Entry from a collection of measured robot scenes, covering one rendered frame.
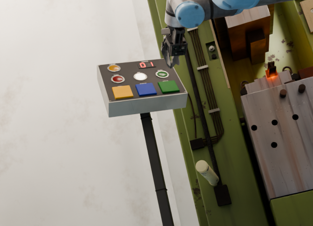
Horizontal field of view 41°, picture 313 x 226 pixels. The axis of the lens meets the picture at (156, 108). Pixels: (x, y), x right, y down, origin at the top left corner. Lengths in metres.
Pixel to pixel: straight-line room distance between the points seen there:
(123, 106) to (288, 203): 0.76
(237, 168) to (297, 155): 0.32
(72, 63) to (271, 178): 4.68
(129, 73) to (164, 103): 0.22
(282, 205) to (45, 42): 5.11
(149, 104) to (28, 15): 5.08
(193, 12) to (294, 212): 0.87
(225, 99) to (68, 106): 4.05
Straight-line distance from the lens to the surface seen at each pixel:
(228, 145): 2.01
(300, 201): 1.78
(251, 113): 1.83
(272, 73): 1.91
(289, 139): 1.81
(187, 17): 1.43
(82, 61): 6.11
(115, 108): 1.73
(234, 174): 1.99
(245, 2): 0.72
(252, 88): 1.93
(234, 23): 2.05
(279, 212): 1.77
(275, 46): 2.52
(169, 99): 1.78
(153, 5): 2.86
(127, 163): 5.54
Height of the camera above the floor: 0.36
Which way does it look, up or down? 18 degrees up
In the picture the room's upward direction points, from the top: 12 degrees counter-clockwise
